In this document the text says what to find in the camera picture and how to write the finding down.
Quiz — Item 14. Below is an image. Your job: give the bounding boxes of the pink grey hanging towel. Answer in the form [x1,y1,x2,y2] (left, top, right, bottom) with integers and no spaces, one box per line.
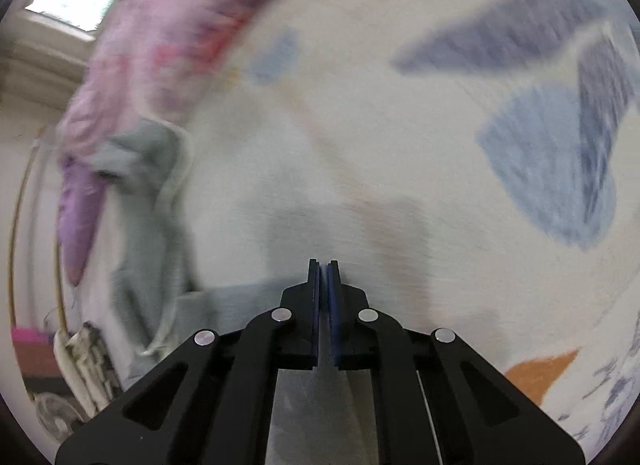
[11,327,70,396]

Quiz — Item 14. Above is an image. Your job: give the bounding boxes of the floral bed sheet mattress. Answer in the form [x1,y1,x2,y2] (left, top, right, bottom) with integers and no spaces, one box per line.
[74,0,640,461]

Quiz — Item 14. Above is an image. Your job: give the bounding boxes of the checkered black white garment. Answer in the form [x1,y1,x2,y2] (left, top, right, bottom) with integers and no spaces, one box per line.
[53,323,122,419]

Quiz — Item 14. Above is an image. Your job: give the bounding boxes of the grey zip hoodie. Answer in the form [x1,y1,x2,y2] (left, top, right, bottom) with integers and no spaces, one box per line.
[90,119,309,386]

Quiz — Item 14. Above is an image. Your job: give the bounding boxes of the purple floral quilt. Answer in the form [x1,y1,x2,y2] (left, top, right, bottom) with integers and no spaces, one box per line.
[56,0,267,285]

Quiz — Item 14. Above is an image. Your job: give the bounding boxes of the white standing fan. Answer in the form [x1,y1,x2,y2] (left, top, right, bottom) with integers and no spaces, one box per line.
[35,393,84,443]

